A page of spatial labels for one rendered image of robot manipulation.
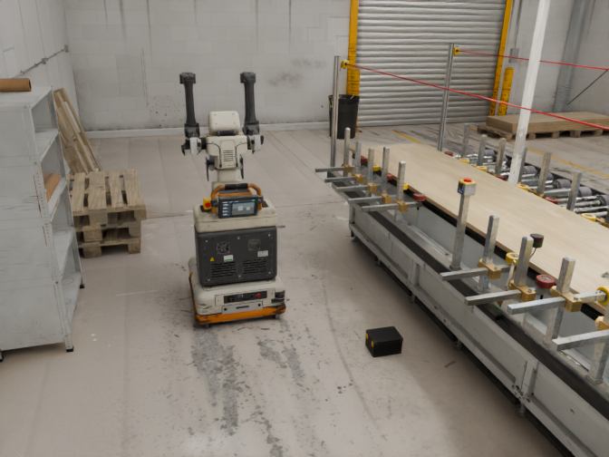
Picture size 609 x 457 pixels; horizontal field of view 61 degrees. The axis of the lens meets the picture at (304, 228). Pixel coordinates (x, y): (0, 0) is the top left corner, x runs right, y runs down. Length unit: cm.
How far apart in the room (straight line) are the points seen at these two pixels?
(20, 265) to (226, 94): 674
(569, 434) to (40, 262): 300
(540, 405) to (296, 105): 781
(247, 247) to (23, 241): 134
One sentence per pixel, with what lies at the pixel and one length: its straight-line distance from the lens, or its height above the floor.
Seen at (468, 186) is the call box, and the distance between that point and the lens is 288.
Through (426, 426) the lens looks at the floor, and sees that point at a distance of 305.
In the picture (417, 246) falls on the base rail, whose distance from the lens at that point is 336.
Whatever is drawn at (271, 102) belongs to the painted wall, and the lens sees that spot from 984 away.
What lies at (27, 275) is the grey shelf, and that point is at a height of 57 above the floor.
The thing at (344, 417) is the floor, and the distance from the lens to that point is 303.
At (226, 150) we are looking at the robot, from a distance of 367.
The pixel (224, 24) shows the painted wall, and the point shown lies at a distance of 957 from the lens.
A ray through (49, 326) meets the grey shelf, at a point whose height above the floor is 20.
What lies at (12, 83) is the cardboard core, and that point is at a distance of 370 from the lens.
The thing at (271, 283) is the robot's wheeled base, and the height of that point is 28.
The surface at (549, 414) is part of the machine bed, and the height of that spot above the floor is 17.
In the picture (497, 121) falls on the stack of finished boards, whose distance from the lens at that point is 1034.
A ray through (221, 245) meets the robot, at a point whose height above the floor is 59.
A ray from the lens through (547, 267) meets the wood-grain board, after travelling 283.
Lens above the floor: 202
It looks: 22 degrees down
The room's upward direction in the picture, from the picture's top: 1 degrees clockwise
